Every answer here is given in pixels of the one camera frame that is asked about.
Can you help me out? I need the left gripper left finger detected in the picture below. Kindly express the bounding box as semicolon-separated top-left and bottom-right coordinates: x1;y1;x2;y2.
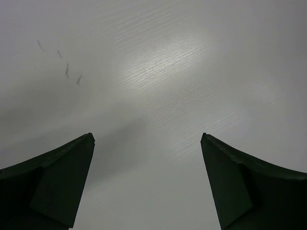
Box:
0;133;95;230

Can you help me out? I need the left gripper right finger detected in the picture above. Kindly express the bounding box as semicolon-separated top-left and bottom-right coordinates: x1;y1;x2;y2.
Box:
201;133;307;230

